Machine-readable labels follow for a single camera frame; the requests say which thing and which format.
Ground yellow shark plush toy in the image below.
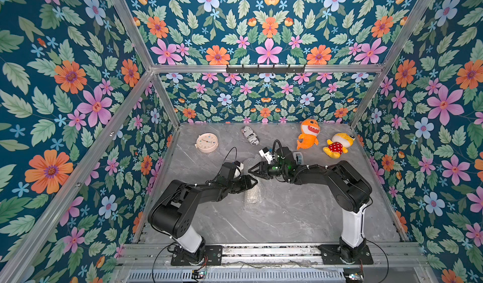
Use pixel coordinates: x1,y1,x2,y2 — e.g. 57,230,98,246
323,133,355,159

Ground black hook rail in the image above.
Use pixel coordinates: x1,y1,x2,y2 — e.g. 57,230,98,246
225,64,306,75

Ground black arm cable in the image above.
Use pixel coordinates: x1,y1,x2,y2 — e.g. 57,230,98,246
220,146,238,167
364,239,389,283

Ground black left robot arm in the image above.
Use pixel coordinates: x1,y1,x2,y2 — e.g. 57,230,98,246
148,161,258,264

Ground white vented cable duct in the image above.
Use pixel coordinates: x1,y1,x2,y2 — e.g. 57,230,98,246
127,269,345,282

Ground grey white handheld device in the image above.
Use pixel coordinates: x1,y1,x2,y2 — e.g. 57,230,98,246
293,152,304,165

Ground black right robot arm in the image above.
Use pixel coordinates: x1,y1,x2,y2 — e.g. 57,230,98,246
248,147,372,264

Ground pink round alarm clock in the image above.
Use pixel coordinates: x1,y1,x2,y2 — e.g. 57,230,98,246
195,133,219,153

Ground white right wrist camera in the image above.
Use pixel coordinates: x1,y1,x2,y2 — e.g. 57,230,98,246
259,147,274,164

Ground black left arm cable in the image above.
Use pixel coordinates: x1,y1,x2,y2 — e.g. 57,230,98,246
220,146,238,167

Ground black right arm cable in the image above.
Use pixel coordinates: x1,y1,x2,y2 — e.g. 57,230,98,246
364,239,389,283

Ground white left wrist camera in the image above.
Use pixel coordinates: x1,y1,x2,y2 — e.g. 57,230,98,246
233,161,244,178

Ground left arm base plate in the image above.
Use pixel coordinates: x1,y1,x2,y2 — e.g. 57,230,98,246
171,245,223,267

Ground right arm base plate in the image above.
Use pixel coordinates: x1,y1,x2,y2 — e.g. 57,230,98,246
318,244,374,265

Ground silver toy car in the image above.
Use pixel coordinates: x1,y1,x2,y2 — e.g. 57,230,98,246
241,126,260,146

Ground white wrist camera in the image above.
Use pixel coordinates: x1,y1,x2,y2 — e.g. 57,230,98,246
259,147,274,164
233,161,244,178

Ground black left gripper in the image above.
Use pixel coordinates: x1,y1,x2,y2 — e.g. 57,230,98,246
225,175,258,194

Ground aluminium mounting rail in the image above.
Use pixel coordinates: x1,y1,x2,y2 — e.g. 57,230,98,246
116,242,430,268

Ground orange shark plush toy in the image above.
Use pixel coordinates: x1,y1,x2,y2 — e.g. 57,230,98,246
296,119,320,150

